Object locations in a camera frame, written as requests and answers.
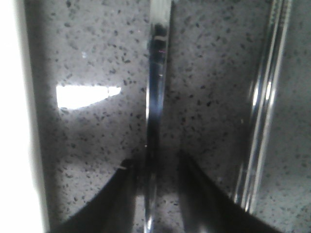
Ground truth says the silver metal chopstick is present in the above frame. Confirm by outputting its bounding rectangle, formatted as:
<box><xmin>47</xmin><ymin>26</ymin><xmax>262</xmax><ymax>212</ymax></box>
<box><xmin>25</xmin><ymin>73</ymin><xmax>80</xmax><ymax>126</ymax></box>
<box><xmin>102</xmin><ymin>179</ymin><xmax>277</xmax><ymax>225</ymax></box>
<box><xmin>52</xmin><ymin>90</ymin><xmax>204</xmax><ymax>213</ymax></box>
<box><xmin>234</xmin><ymin>0</ymin><xmax>284</xmax><ymax>207</ymax></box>
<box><xmin>244</xmin><ymin>0</ymin><xmax>294</xmax><ymax>214</ymax></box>

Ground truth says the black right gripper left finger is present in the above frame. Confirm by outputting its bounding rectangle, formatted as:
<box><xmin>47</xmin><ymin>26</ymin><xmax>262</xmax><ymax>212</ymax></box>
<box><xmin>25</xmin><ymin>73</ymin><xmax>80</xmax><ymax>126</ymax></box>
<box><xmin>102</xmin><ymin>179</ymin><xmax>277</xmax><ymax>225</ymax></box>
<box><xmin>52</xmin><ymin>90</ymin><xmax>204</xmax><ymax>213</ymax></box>
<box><xmin>54</xmin><ymin>159</ymin><xmax>138</xmax><ymax>233</ymax></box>

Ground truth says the silver metal fork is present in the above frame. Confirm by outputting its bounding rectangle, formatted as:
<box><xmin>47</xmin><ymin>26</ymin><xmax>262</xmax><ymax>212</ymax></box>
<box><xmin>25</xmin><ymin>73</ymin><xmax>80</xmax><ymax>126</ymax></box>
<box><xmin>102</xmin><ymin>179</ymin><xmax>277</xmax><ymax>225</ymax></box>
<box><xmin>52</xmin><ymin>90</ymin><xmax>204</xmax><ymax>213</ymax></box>
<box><xmin>143</xmin><ymin>0</ymin><xmax>172</xmax><ymax>233</ymax></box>

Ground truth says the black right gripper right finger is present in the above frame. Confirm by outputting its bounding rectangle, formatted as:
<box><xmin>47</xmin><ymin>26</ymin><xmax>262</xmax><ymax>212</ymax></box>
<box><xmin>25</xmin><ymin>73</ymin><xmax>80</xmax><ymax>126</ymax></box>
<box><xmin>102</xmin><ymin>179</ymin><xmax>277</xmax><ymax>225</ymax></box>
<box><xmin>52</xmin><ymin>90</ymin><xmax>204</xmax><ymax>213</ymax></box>
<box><xmin>178</xmin><ymin>152</ymin><xmax>277</xmax><ymax>233</ymax></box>

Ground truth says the cream rabbit serving tray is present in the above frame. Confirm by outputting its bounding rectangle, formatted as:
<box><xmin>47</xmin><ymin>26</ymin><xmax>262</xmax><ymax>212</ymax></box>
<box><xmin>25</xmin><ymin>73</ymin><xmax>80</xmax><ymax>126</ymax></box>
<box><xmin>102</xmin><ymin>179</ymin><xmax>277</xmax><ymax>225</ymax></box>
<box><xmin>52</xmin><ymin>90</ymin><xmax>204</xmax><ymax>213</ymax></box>
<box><xmin>0</xmin><ymin>0</ymin><xmax>49</xmax><ymax>233</ymax></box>

